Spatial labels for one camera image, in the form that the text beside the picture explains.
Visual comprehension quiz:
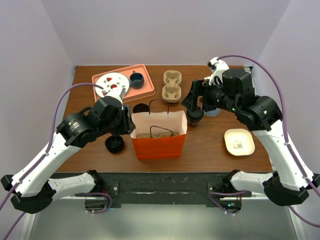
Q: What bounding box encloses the black cup lid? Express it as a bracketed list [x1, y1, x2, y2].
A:
[104, 135, 125, 154]
[186, 106, 204, 121]

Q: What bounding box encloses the white panda dish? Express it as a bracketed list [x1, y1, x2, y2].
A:
[223, 128, 256, 157]

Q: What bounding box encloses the black cup lid on table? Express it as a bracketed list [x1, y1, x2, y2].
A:
[104, 135, 125, 154]

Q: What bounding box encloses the single cardboard cup carrier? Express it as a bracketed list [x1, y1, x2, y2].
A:
[135, 131, 179, 139]

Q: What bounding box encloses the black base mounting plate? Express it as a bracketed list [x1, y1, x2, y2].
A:
[74, 172, 251, 213]

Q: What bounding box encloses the white plate with strawberry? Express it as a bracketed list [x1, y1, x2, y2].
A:
[95, 72, 130, 98]

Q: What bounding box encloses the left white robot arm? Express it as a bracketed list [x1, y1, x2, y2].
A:
[0, 97, 135, 214]

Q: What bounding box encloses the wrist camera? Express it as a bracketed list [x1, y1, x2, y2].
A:
[104, 87, 127, 103]
[204, 57, 230, 86]

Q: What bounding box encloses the orange paper bag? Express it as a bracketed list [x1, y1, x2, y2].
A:
[130, 99, 188, 161]

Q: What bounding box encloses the pink plastic tray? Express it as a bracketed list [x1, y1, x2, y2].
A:
[92, 64, 155, 103]

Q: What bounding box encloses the dark blue ceramic cup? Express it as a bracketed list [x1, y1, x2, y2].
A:
[129, 70, 145, 89]

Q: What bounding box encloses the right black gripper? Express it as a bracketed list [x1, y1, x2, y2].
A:
[181, 77, 240, 113]

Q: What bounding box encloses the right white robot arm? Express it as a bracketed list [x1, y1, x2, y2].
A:
[181, 68, 320, 206]

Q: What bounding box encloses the light blue straw holder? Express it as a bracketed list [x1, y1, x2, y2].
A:
[204, 108, 221, 117]

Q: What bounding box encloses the dark coffee cup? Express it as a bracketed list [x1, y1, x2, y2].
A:
[132, 103, 149, 114]
[187, 118, 201, 127]

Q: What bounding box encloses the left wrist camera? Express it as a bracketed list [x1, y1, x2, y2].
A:
[104, 87, 127, 103]

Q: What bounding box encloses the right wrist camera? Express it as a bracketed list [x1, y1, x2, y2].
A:
[204, 57, 230, 86]

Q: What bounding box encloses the aluminium frame rail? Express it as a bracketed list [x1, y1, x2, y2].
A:
[243, 66, 256, 88]

